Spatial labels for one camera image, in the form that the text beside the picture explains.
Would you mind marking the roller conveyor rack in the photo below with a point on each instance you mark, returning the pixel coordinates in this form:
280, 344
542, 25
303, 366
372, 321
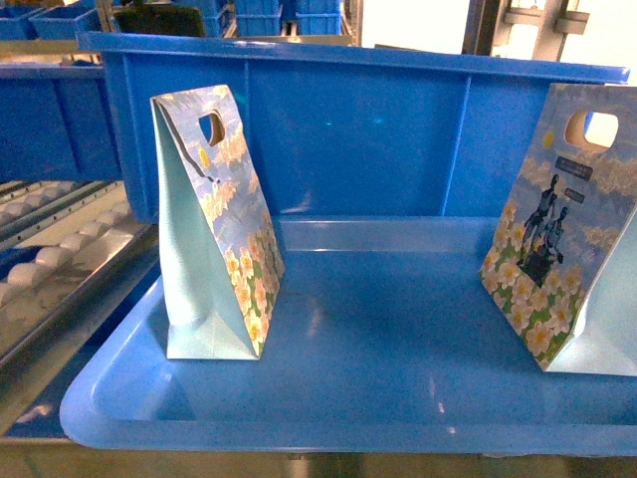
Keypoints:
77, 232

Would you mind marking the large blue plastic bin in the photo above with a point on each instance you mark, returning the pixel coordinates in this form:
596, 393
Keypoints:
385, 171

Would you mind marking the blue bin behind left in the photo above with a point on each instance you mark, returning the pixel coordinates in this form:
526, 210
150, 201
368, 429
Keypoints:
56, 124

